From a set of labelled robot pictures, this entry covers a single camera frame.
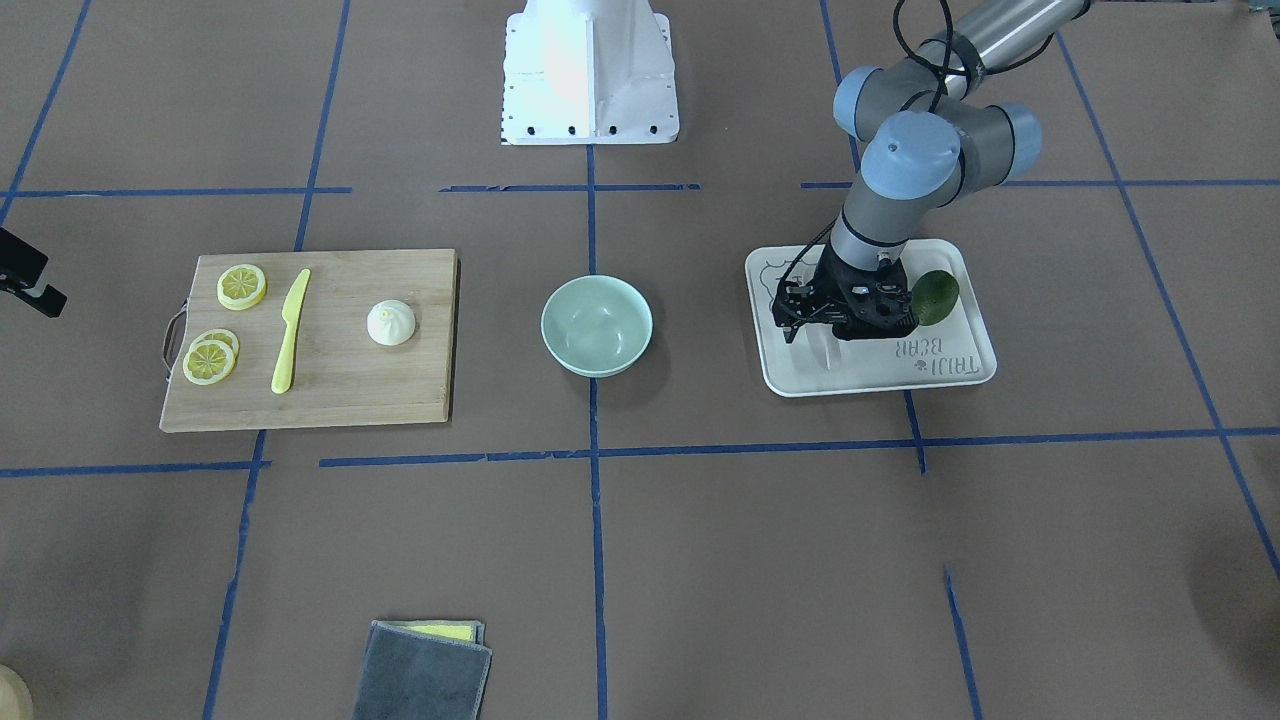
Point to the yellow sponge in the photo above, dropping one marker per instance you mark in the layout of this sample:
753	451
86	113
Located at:
461	631

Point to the white bear tray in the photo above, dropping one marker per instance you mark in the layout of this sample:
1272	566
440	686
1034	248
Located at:
956	352

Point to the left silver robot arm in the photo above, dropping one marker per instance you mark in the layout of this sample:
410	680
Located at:
923	148

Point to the lemon slice bottom back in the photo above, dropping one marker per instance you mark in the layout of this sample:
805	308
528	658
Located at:
229	338

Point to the yellow plastic knife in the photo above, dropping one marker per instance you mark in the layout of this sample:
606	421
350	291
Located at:
283	372

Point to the grey folded cloth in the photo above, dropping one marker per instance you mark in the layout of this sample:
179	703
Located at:
408	675

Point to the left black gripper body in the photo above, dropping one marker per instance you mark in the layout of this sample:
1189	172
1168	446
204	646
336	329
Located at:
832	272

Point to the lemon slice top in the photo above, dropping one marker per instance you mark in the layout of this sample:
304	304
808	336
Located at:
241	287

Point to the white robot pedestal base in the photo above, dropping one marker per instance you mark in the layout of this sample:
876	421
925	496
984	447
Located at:
588	73

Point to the wooden cutting board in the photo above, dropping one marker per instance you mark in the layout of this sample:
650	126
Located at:
341	378

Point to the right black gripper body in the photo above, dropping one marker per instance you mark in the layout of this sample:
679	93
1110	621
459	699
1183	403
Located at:
21	264

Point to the green avocado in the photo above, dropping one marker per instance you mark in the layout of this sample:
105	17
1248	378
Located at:
933	297

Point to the mint green bowl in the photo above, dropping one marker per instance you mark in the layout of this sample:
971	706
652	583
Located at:
596	326

